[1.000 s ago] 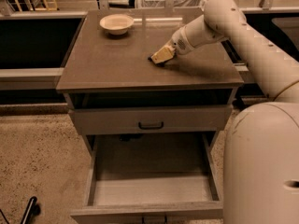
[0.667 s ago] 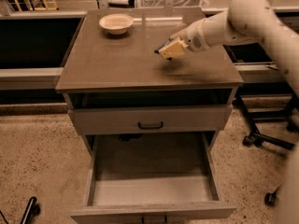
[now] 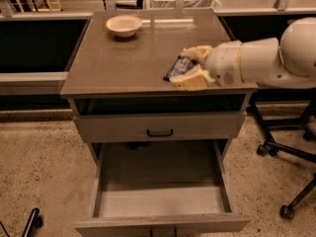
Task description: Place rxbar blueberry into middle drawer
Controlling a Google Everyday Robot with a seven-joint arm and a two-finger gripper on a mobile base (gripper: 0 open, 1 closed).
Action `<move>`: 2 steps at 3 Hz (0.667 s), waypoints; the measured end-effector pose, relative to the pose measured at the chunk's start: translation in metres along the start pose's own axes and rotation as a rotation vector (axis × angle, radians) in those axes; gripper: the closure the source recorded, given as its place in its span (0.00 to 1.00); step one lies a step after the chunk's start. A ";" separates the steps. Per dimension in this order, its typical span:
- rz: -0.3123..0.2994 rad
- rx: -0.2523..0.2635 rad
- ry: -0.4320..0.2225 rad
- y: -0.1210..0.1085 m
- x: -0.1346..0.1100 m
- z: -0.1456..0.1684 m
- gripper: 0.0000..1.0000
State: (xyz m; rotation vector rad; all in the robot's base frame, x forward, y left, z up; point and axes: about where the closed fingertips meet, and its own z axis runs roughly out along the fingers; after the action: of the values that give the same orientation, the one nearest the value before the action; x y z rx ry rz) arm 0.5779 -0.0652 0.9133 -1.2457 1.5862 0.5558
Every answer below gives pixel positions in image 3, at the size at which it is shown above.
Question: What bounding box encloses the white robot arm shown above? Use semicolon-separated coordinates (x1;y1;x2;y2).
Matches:
165;17;316;91

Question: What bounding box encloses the grey drawer cabinet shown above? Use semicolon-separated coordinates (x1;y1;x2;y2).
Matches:
59;8;259;237

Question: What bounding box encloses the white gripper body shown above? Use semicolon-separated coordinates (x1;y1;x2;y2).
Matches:
205;40;242;87

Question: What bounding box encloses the open grey middle drawer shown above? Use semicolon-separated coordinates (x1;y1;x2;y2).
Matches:
75;140;250;237

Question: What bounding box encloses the white wire basket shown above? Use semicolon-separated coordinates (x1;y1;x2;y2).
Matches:
143;0;221;10

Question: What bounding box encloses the white ceramic bowl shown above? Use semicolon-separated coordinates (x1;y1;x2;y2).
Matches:
106;15;142;38

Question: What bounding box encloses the black stand leg left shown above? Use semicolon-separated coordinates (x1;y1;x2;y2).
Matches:
0;207;43;237

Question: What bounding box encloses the black drawer handle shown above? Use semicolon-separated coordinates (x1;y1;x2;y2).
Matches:
146;128;174;137

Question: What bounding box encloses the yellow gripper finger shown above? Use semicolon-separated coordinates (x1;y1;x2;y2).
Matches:
181;45;213;67
170;66;215;91

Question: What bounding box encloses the blue rxbar wrapper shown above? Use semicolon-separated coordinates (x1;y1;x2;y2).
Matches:
163;56;198;81

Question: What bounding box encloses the grey top drawer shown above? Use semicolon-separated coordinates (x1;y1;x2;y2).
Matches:
74;112;245;143

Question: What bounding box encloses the black wheeled stand base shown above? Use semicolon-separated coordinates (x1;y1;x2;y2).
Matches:
246;92;316;221

